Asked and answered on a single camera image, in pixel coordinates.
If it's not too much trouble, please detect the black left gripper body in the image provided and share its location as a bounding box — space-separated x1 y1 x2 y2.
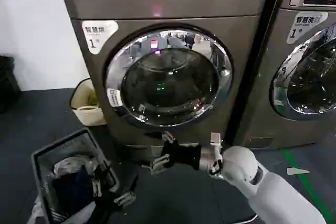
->
93 174 124 217

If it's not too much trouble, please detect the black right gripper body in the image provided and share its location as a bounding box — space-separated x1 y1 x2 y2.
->
161 140 202 170

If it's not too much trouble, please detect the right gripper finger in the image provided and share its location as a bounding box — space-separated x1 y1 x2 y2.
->
145 130 176 143
141 154 171 174

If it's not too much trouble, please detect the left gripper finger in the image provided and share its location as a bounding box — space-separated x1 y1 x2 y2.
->
113 179 139 207
91 165 110 198

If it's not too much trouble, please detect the dark blue garment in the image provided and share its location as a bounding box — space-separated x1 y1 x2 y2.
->
50 171 96 213

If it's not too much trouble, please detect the grey crumpled garment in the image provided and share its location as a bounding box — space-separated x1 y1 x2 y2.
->
53 155 99 182

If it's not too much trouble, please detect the round glass dryer door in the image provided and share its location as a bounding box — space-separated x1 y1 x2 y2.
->
269 28 336 121
104 23 234 130

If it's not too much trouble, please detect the dark grey laundry basket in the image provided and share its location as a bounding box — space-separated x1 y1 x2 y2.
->
30 127 119 224

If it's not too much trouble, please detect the small white door label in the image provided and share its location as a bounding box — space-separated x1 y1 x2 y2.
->
107 87 122 109

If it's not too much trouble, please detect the beige plastic bin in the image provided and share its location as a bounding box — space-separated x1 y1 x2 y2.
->
69 78 107 127

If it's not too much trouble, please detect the grey dryer with control panel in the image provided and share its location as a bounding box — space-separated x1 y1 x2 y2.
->
232 0 336 149

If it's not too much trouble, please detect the pale paper scrap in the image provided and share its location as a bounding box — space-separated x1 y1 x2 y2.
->
286 167 310 176

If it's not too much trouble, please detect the white number sticker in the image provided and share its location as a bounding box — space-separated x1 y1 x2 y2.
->
81 20 119 56
286 11 329 45

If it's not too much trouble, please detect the green floor tape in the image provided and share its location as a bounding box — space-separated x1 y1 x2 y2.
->
280 147 336 224

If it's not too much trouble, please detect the black box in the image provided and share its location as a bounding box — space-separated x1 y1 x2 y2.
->
0 55 21 114

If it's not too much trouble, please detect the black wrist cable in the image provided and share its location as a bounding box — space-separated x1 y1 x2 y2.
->
209 158 223 175

